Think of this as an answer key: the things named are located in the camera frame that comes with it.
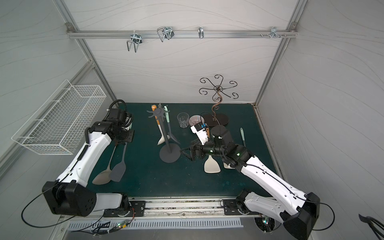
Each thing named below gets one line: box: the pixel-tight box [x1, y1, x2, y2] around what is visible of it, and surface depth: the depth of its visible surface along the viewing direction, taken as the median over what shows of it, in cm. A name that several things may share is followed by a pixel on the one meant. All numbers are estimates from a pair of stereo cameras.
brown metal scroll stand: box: [198, 74, 239, 127], surface depth 90 cm
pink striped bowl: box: [188, 114, 205, 127], surface depth 109 cm
